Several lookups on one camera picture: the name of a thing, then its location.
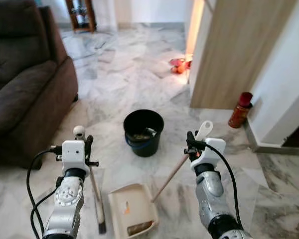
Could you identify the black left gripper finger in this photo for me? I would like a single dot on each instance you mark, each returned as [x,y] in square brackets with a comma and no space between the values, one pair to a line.
[88,143]

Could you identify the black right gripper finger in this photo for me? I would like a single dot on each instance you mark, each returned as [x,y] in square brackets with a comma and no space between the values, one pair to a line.
[191,138]

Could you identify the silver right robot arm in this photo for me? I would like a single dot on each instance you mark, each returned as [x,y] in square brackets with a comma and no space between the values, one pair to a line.
[212,194]

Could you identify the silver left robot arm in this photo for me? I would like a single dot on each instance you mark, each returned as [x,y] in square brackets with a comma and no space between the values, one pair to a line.
[67,199]

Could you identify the black plastic bucket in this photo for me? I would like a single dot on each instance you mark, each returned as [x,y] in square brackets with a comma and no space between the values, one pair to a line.
[139,145]

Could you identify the small red toy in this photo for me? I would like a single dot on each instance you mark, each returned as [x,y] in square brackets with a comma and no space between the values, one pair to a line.
[178,64]

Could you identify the brown fabric sofa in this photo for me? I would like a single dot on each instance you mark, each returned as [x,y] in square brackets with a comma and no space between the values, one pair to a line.
[20,74]

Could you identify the plain wooden door panel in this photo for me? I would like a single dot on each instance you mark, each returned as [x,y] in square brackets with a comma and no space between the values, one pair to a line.
[239,50]

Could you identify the small wooden stand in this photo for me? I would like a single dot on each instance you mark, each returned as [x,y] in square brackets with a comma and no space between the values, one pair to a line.
[81,15]

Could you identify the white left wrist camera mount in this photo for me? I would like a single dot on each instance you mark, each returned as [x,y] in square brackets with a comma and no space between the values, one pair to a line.
[73,154]

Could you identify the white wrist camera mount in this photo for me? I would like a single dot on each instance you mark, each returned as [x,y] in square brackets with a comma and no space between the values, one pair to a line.
[213,152]
[73,154]

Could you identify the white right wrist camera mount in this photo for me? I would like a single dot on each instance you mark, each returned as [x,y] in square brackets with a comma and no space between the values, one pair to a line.
[213,152]

